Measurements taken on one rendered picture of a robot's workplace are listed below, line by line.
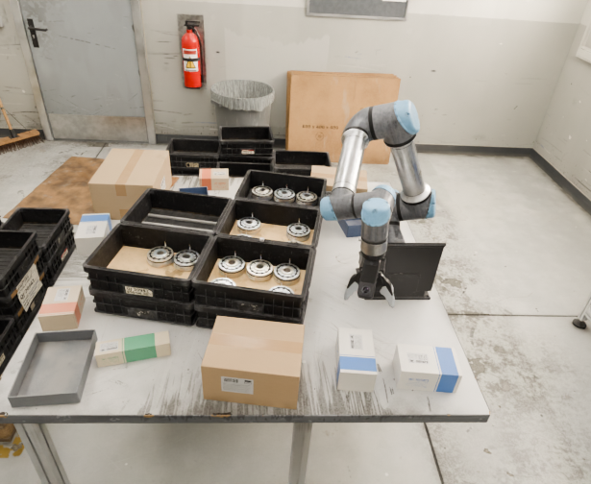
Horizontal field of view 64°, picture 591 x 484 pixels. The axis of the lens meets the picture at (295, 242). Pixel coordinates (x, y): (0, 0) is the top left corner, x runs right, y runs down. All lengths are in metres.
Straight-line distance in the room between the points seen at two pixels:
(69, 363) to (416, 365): 1.16
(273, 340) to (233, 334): 0.13
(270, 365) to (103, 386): 0.56
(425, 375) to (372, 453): 0.80
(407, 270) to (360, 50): 3.11
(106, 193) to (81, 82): 2.71
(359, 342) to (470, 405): 0.41
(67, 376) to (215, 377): 0.51
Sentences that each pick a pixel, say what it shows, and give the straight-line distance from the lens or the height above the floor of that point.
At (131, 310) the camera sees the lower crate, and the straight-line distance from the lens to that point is 1.87.
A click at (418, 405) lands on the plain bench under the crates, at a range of 1.67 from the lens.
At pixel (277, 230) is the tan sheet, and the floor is 0.83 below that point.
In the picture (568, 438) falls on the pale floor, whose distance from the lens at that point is 2.78.
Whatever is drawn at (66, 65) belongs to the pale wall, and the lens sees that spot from 5.03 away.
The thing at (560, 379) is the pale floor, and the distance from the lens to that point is 3.03.
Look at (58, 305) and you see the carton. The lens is 1.93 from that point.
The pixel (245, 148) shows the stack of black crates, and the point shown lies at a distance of 3.57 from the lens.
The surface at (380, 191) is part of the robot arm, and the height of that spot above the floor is 1.35.
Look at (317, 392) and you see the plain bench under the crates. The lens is 1.63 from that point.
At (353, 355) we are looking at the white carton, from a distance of 1.63.
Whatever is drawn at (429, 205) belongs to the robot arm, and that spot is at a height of 1.10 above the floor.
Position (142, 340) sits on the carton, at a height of 0.76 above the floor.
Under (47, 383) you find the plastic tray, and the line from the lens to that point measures 1.77.
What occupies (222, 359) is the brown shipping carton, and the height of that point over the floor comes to 0.86.
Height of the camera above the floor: 1.99
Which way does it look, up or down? 35 degrees down
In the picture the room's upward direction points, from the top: 4 degrees clockwise
